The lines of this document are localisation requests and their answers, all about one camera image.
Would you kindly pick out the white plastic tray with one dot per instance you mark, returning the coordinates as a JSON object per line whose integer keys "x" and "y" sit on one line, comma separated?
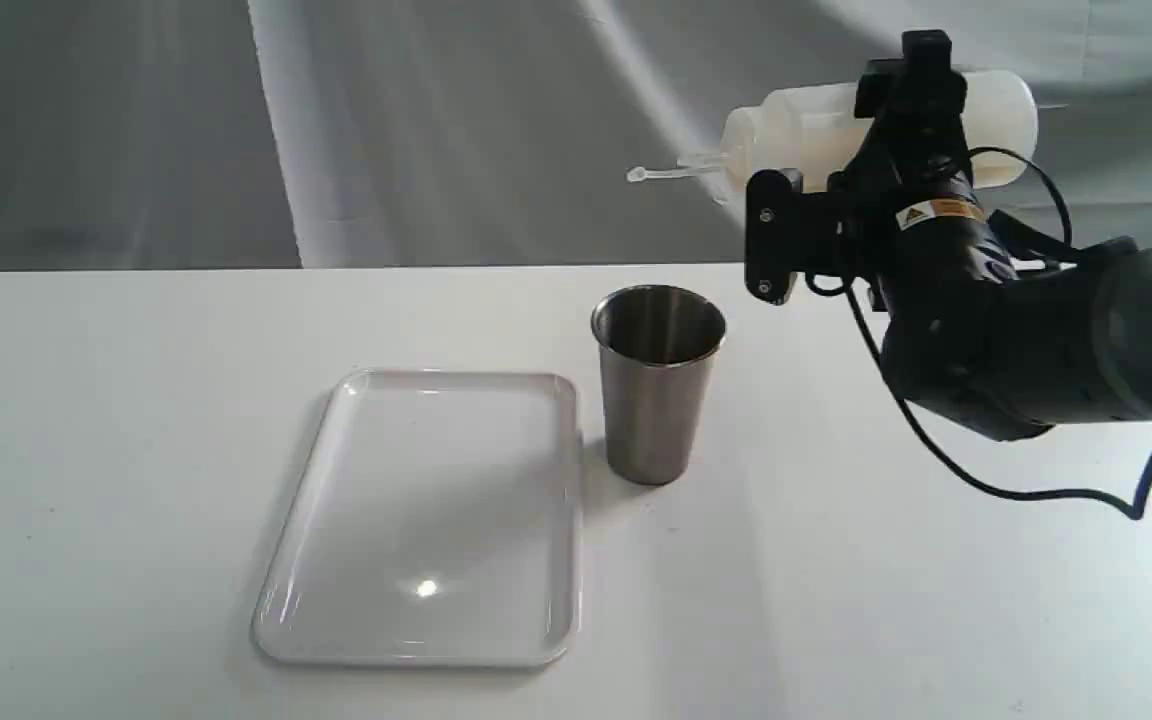
{"x": 437, "y": 523}

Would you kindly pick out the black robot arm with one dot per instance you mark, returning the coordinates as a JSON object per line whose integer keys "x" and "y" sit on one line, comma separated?
{"x": 1002, "y": 330}

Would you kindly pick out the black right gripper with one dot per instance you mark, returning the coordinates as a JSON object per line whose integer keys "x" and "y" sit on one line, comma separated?
{"x": 915, "y": 151}

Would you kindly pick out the grey white backdrop curtain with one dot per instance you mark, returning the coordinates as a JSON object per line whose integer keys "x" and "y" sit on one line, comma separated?
{"x": 168, "y": 135}

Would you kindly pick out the translucent squeeze bottle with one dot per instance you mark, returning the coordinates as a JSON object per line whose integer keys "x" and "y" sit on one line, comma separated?
{"x": 812, "y": 129}

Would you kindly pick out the stainless steel cup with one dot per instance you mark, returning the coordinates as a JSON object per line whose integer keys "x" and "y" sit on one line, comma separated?
{"x": 656, "y": 346}

